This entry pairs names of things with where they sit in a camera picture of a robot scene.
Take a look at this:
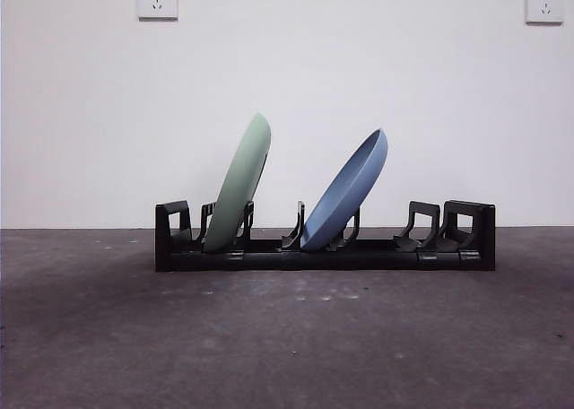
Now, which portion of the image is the black plastic plate rack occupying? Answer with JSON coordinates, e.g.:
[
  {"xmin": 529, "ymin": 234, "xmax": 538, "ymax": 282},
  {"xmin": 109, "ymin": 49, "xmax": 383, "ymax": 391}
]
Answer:
[{"xmin": 154, "ymin": 199, "xmax": 498, "ymax": 274}]

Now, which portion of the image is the green round plate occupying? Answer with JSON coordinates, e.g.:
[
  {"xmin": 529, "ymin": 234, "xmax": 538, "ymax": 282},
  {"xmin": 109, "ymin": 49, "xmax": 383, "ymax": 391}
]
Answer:
[{"xmin": 204, "ymin": 112, "xmax": 273, "ymax": 253}]

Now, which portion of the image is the white wall socket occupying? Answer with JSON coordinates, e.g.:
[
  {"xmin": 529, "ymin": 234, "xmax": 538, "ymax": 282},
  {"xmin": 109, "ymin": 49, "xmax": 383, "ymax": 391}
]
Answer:
[
  {"xmin": 525, "ymin": 0, "xmax": 566, "ymax": 25},
  {"xmin": 137, "ymin": 0, "xmax": 179, "ymax": 22}
]

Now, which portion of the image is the blue round plate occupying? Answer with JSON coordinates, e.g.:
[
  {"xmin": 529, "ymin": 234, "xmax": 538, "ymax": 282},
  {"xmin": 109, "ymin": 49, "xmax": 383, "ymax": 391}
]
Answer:
[{"xmin": 299, "ymin": 127, "xmax": 389, "ymax": 252}]

